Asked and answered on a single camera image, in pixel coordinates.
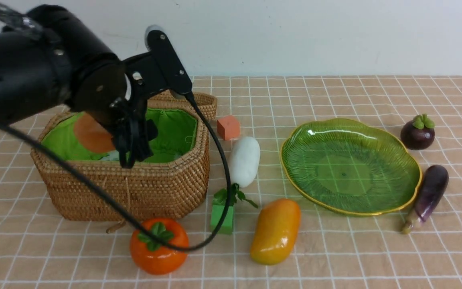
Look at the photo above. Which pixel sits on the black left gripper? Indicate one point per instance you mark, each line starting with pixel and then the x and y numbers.
pixel 133 132

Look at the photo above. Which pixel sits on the orange round vegetable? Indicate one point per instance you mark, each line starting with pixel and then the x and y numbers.
pixel 92 136

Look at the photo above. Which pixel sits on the white radish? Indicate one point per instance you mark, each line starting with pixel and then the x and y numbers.
pixel 244 161

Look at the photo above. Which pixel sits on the orange persimmon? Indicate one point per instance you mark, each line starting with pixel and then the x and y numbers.
pixel 154 258

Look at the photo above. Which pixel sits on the yellow orange mango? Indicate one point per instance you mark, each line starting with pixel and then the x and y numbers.
pixel 276 232

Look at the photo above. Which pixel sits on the dark purple mangosteen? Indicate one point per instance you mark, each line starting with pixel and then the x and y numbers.
pixel 419 133

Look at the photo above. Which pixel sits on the purple eggplant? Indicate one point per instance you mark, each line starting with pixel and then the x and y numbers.
pixel 430 192

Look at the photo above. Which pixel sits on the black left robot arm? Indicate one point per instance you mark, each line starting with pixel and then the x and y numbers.
pixel 49 57

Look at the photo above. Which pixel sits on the woven wicker basket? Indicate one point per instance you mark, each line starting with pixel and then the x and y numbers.
pixel 170 184

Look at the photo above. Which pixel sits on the orange foam cube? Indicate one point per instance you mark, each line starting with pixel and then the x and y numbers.
pixel 228 127

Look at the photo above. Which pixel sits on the beige checked tablecloth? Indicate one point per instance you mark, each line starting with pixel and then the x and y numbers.
pixel 41 250

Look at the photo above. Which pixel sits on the green glass leaf plate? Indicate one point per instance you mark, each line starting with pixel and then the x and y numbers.
pixel 350 168

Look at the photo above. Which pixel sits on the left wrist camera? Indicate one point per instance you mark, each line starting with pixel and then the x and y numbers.
pixel 160 68

